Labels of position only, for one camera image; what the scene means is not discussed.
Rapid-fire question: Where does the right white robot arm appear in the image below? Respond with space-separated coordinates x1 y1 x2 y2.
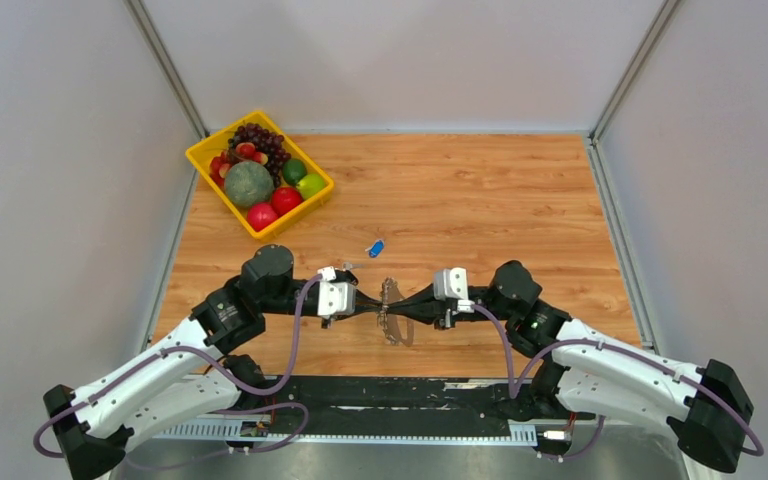
381 260 765 473

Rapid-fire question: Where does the aluminium frame post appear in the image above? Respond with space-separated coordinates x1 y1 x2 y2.
589 0 683 145
124 0 209 138

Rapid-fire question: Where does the silver key with blue tag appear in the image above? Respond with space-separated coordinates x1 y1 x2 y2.
366 239 385 258

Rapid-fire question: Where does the green netted melon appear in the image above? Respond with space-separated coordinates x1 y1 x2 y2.
224 161 275 209

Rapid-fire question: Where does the dark green lime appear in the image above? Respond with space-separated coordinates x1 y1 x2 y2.
282 158 308 187

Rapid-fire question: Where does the dark purple grape bunch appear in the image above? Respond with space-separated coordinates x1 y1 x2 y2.
227 122 291 187

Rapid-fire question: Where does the silver keyring bunch with keys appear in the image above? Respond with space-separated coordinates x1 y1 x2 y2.
376 277 415 347

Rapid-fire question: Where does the right aluminium frame post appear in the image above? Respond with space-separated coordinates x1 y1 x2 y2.
589 0 683 145

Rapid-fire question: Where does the red apple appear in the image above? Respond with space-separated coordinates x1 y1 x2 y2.
246 202 280 232
270 186 304 216

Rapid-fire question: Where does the yellow plastic fruit tray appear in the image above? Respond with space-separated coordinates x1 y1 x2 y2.
186 111 335 241

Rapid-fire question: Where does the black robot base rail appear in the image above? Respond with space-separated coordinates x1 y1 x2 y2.
228 376 571 438

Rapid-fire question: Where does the red-yellow peach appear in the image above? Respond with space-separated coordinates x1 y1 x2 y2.
251 151 269 165

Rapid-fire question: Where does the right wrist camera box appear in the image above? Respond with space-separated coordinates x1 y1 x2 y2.
432 267 474 313

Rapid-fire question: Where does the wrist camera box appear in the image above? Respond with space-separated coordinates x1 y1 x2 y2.
316 266 357 319
432 267 474 313

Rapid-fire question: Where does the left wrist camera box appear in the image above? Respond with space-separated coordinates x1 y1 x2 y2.
316 266 357 319

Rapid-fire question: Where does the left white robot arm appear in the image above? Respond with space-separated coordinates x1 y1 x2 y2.
32 244 383 479

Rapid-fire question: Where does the left aluminium frame post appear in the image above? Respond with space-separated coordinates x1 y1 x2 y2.
124 0 209 138

